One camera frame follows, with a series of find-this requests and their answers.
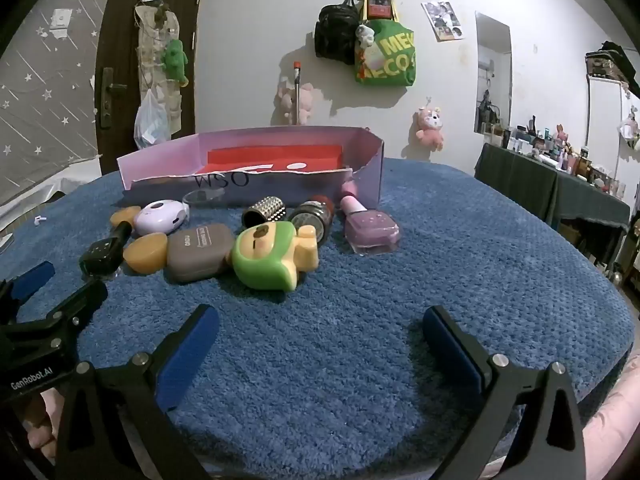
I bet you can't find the green bear toy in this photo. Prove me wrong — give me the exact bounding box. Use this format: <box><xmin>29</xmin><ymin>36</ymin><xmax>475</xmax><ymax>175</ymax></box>
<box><xmin>231</xmin><ymin>221</ymin><xmax>320</xmax><ymax>292</ymax></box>

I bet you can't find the white hanging plush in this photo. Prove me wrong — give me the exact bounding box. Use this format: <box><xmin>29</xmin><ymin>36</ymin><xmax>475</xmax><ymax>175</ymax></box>
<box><xmin>620</xmin><ymin>105</ymin><xmax>640</xmax><ymax>151</ymax></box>

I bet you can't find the black hanging bag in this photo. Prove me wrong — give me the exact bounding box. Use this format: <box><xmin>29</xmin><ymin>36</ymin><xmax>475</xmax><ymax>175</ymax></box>
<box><xmin>314</xmin><ymin>0</ymin><xmax>362</xmax><ymax>66</ymax></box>

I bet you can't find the pink plush with charm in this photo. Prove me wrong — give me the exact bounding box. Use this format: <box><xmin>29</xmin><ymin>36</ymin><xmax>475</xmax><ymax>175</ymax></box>
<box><xmin>414</xmin><ymin>105</ymin><xmax>445</xmax><ymax>151</ymax></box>

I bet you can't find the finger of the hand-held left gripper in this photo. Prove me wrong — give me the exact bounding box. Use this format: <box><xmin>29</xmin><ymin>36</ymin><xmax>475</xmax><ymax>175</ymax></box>
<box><xmin>7</xmin><ymin>260</ymin><xmax>56</xmax><ymax>302</ymax></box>
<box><xmin>15</xmin><ymin>280</ymin><xmax>108</xmax><ymax>356</ymax></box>

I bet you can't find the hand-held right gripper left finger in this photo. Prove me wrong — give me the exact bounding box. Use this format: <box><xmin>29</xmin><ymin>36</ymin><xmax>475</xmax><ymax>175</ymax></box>
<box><xmin>60</xmin><ymin>304</ymin><xmax>221</xmax><ymax>480</ymax></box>

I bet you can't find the metal door handle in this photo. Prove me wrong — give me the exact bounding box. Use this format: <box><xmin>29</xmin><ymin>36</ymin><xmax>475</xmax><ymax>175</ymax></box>
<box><xmin>97</xmin><ymin>67</ymin><xmax>126</xmax><ymax>128</ymax></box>

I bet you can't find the white cabinet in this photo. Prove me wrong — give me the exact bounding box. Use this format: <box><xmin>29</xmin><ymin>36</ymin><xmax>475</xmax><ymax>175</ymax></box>
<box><xmin>586</xmin><ymin>77</ymin><xmax>626</xmax><ymax>161</ymax></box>

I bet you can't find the lilac nail polish bottle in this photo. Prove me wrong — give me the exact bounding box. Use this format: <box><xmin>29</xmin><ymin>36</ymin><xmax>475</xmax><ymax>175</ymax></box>
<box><xmin>340</xmin><ymin>181</ymin><xmax>401</xmax><ymax>253</ymax></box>

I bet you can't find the dark cloth covered table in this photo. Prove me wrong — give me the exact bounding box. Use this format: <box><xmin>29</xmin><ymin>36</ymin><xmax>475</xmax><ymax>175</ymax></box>
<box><xmin>474</xmin><ymin>142</ymin><xmax>632</xmax><ymax>271</ymax></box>

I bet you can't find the green tote bag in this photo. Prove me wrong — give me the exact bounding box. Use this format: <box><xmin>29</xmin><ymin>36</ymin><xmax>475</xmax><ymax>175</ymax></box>
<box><xmin>355</xmin><ymin>19</ymin><xmax>417</xmax><ymax>87</ymax></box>

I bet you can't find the studded silver cylinder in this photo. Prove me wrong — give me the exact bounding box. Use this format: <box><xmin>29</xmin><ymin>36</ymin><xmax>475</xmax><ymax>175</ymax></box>
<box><xmin>242</xmin><ymin>195</ymin><xmax>287</xmax><ymax>228</ymax></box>

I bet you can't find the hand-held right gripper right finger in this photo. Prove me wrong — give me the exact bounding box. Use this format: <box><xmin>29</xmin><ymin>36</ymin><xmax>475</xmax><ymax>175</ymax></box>
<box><xmin>422</xmin><ymin>305</ymin><xmax>586</xmax><ymax>480</ymax></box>

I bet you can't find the purple cardboard box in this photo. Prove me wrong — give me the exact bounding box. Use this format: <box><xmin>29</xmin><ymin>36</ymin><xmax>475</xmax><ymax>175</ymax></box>
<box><xmin>116</xmin><ymin>126</ymin><xmax>386</xmax><ymax>209</ymax></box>

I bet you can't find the clear plastic cup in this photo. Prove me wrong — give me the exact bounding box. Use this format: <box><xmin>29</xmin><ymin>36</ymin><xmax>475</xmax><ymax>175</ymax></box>
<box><xmin>182</xmin><ymin>189</ymin><xmax>223</xmax><ymax>209</ymax></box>

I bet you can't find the green plush toy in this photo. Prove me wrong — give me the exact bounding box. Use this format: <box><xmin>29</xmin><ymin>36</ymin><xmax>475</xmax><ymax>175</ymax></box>
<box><xmin>161</xmin><ymin>39</ymin><xmax>190</xmax><ymax>85</ymax></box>

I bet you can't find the pink bedsheet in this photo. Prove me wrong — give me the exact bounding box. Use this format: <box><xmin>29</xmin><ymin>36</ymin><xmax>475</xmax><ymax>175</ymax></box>
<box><xmin>575</xmin><ymin>350</ymin><xmax>640</xmax><ymax>480</ymax></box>

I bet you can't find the lilac white handheld device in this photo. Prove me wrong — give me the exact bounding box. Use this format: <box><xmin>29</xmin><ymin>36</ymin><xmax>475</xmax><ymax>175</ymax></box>
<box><xmin>134</xmin><ymin>200</ymin><xmax>191</xmax><ymax>236</ymax></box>

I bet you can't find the grey eyeshadow case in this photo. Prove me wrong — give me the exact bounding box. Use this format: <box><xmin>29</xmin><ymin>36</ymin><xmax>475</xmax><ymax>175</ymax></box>
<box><xmin>166</xmin><ymin>224</ymin><xmax>235</xmax><ymax>284</ymax></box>

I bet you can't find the dark bag on cabinet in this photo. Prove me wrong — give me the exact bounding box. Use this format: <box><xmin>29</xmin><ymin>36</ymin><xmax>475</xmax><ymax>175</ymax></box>
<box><xmin>585</xmin><ymin>42</ymin><xmax>640</xmax><ymax>96</ymax></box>

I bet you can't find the wall photo collage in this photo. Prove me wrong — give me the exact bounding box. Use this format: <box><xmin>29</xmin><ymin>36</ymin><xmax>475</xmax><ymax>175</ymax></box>
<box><xmin>421</xmin><ymin>0</ymin><xmax>466</xmax><ymax>42</ymax></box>

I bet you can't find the person's left hand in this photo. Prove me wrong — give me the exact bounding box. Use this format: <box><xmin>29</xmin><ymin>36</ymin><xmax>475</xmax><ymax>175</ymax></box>
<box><xmin>27</xmin><ymin>389</ymin><xmax>67</xmax><ymax>462</ymax></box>

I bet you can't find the dark wooden door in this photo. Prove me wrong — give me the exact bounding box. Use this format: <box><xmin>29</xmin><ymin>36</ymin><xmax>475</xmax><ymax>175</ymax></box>
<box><xmin>95</xmin><ymin>0</ymin><xmax>206</xmax><ymax>176</ymax></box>

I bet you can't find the pale pink plush bear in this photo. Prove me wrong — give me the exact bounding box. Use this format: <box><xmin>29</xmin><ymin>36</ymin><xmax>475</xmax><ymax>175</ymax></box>
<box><xmin>277</xmin><ymin>82</ymin><xmax>315</xmax><ymax>126</ymax></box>

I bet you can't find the amber round disc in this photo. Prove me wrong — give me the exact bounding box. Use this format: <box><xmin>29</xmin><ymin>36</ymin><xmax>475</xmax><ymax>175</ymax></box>
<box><xmin>110</xmin><ymin>206</ymin><xmax>142</xmax><ymax>228</ymax></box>
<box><xmin>123</xmin><ymin>232</ymin><xmax>168</xmax><ymax>276</ymax></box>

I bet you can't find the red yellow hanging pouch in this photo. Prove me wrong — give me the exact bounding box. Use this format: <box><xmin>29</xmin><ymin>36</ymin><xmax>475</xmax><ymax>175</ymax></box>
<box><xmin>362</xmin><ymin>0</ymin><xmax>398</xmax><ymax>22</ymax></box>

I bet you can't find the wall mirror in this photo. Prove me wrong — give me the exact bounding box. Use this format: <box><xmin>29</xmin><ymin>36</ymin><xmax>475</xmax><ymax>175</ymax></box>
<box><xmin>475</xmin><ymin>11</ymin><xmax>513</xmax><ymax>136</ymax></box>

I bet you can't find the brown round bottle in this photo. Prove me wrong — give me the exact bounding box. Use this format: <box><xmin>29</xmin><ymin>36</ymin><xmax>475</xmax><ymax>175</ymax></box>
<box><xmin>287</xmin><ymin>194</ymin><xmax>336</xmax><ymax>247</ymax></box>

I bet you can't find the starry grey wall covering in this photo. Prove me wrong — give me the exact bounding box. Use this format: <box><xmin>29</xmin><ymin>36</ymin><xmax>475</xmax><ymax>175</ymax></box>
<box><xmin>0</xmin><ymin>0</ymin><xmax>121</xmax><ymax>206</ymax></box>

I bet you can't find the red cardboard liner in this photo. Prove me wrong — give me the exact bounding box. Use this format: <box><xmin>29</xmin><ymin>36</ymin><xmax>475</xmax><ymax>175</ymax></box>
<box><xmin>201</xmin><ymin>144</ymin><xmax>347</xmax><ymax>177</ymax></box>

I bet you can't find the row of cosmetic bottles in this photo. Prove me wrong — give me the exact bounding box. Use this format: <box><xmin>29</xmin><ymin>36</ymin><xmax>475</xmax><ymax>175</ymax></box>
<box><xmin>480</xmin><ymin>115</ymin><xmax>626</xmax><ymax>196</ymax></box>

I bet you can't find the black nail polish bottle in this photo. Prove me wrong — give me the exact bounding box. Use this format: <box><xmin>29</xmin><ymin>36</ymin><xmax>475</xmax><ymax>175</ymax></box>
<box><xmin>79</xmin><ymin>222</ymin><xmax>133</xmax><ymax>278</ymax></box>

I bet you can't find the translucent plastic bag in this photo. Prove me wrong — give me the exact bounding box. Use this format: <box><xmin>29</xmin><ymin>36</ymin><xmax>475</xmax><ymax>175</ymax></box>
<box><xmin>134</xmin><ymin>87</ymin><xmax>171</xmax><ymax>150</ymax></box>

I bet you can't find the hanging fabric organiser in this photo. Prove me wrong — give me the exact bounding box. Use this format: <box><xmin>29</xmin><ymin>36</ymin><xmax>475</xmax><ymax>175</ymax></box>
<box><xmin>134</xmin><ymin>2</ymin><xmax>183</xmax><ymax>136</ymax></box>

